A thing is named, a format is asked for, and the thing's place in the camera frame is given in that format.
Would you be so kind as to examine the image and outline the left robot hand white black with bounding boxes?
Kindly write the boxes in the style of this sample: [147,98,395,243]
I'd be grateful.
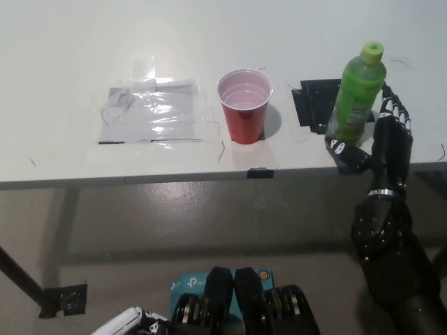
[92,306,175,335]

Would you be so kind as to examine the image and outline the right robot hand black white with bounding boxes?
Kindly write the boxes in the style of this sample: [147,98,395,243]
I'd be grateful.
[324,82,415,197]

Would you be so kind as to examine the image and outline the green tea bottle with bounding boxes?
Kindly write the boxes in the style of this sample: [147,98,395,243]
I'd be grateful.
[326,41,388,146]

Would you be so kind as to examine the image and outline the black tape patch on desk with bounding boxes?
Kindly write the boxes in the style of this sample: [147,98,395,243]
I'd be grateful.
[291,79,380,135]

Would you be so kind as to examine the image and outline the black robot torso blocks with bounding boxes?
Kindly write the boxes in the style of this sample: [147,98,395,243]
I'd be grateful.
[173,267,321,335]

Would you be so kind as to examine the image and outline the red plastic cup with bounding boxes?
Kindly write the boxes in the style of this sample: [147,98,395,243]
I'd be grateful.
[217,68,274,144]

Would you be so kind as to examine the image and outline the teal router box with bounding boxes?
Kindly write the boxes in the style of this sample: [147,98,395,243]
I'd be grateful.
[170,267,275,315]

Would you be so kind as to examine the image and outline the black table leg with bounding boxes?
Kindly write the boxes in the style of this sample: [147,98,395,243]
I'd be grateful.
[0,246,46,310]

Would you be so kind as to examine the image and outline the small black tape piece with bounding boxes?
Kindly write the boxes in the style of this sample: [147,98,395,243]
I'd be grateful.
[247,167,274,179]

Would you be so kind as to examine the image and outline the clear taped plastic sheet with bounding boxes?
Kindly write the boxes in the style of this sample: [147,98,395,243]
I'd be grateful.
[98,78,203,144]

